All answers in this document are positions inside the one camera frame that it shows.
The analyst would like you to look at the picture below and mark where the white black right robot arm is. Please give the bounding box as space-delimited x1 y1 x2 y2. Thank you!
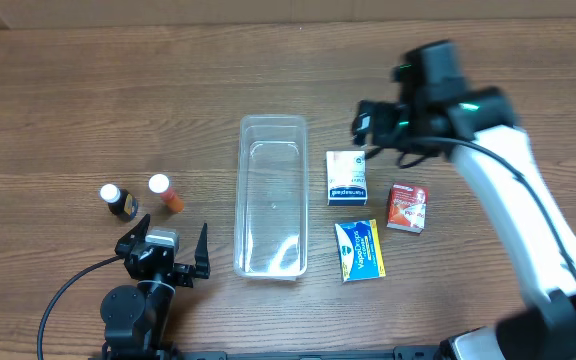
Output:
235 40 576 359

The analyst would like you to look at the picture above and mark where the clear plastic container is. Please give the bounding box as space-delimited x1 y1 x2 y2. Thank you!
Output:
233 115 309 281

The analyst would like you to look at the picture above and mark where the white blue Hansaplast box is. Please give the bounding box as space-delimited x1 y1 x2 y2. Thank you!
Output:
326 151 368 206

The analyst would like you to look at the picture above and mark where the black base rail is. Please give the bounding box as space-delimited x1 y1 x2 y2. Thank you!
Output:
174 345 445 360

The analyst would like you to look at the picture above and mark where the red orange lozenge box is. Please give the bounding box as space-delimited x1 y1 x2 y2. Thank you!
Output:
387 183 428 233

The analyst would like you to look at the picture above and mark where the blue yellow VapoDrops box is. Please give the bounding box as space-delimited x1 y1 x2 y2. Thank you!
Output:
334 219 386 283

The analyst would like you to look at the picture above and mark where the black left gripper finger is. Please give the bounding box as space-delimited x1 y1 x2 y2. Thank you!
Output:
114 214 151 254
194 223 211 279

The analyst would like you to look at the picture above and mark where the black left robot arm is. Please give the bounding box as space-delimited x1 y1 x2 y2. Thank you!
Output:
100 215 196 360

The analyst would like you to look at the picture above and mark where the brown bottle white cap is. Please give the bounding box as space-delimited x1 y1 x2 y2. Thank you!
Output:
99 184 138 222

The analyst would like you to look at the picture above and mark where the orange tube white cap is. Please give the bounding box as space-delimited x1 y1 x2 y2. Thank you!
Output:
148 173 184 213

